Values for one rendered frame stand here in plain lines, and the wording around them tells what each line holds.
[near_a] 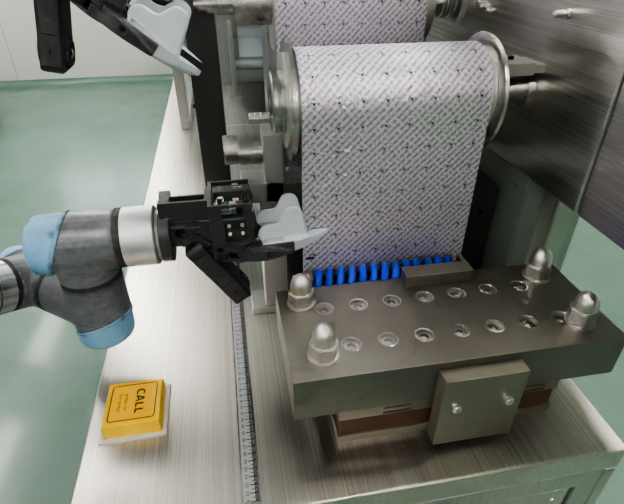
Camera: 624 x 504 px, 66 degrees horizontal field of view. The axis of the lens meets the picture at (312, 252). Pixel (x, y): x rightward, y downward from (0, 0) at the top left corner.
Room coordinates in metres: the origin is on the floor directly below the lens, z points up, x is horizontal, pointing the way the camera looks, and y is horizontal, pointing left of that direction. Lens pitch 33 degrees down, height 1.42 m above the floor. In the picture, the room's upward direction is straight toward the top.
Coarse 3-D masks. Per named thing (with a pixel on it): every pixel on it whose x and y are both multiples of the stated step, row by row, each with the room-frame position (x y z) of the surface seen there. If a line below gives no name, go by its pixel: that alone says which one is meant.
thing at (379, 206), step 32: (320, 160) 0.55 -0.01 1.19; (352, 160) 0.56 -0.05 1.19; (384, 160) 0.56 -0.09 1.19; (416, 160) 0.57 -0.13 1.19; (448, 160) 0.58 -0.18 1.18; (320, 192) 0.55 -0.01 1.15; (352, 192) 0.56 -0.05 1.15; (384, 192) 0.57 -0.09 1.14; (416, 192) 0.57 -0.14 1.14; (448, 192) 0.58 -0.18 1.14; (320, 224) 0.55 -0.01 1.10; (352, 224) 0.56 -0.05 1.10; (384, 224) 0.57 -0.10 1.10; (416, 224) 0.57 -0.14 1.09; (448, 224) 0.58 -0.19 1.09; (320, 256) 0.55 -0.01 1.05; (352, 256) 0.56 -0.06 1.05; (384, 256) 0.57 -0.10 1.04; (416, 256) 0.58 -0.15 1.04
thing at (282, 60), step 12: (492, 60) 0.62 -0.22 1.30; (288, 72) 0.57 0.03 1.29; (288, 84) 0.56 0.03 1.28; (288, 96) 0.55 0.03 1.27; (288, 108) 0.55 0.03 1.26; (300, 108) 0.55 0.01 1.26; (492, 108) 0.59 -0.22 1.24; (288, 120) 0.56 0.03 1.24; (300, 120) 0.55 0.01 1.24; (288, 132) 0.56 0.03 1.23; (300, 132) 0.56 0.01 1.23; (288, 144) 0.57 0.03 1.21; (300, 144) 0.57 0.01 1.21
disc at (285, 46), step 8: (288, 40) 0.60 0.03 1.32; (280, 48) 0.65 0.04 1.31; (288, 48) 0.58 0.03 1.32; (288, 56) 0.57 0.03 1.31; (288, 64) 0.57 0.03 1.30; (296, 80) 0.55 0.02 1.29; (296, 88) 0.54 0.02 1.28; (296, 96) 0.54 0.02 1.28; (296, 104) 0.54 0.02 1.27; (296, 112) 0.53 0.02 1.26; (296, 120) 0.53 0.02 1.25; (296, 128) 0.53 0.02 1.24; (296, 136) 0.54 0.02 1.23; (296, 144) 0.54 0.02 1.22; (288, 152) 0.59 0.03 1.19; (296, 152) 0.55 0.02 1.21
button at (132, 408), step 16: (128, 384) 0.44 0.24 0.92; (144, 384) 0.44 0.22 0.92; (160, 384) 0.44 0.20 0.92; (112, 400) 0.41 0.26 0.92; (128, 400) 0.41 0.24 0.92; (144, 400) 0.41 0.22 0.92; (160, 400) 0.41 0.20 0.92; (112, 416) 0.38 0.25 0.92; (128, 416) 0.38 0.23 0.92; (144, 416) 0.38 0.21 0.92; (160, 416) 0.39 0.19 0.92; (112, 432) 0.37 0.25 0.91; (128, 432) 0.37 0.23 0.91; (144, 432) 0.38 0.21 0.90
